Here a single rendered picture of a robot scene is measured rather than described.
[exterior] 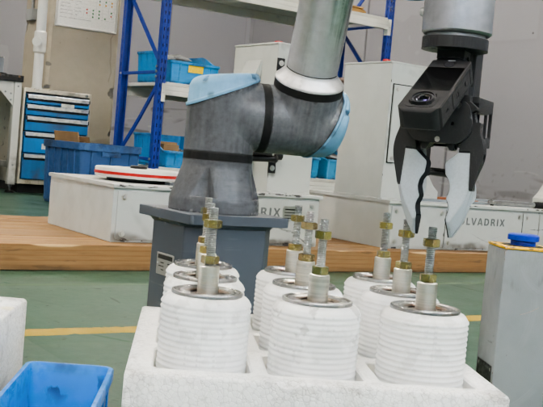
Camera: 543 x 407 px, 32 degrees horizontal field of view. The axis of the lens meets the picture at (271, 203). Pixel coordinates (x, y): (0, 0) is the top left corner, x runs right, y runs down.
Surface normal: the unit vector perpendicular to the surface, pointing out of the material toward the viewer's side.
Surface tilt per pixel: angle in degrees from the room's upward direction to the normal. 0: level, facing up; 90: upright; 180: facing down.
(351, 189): 90
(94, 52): 90
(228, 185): 73
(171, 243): 90
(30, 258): 90
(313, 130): 112
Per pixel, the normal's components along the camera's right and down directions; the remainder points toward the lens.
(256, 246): 0.55, 0.09
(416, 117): -0.45, 0.54
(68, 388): 0.06, 0.02
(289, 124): 0.22, 0.24
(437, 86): -0.18, -0.84
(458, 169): -0.46, 0.00
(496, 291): -0.99, -0.08
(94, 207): -0.83, -0.04
